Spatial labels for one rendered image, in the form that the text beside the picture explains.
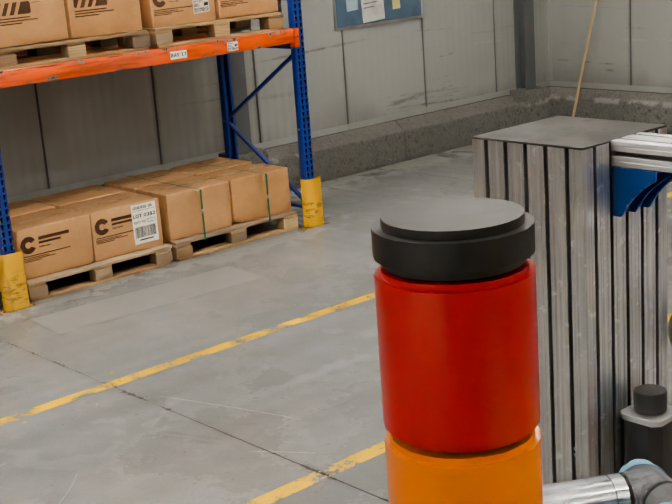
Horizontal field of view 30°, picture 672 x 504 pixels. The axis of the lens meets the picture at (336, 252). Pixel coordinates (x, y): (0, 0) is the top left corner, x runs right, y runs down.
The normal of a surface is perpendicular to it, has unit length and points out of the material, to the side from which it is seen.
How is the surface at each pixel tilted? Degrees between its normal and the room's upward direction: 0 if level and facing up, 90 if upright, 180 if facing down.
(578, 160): 90
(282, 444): 0
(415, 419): 90
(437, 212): 0
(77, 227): 90
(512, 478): 90
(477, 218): 0
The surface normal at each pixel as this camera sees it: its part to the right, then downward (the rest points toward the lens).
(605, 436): 0.67, 0.15
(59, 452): -0.07, -0.96
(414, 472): -0.65, 0.24
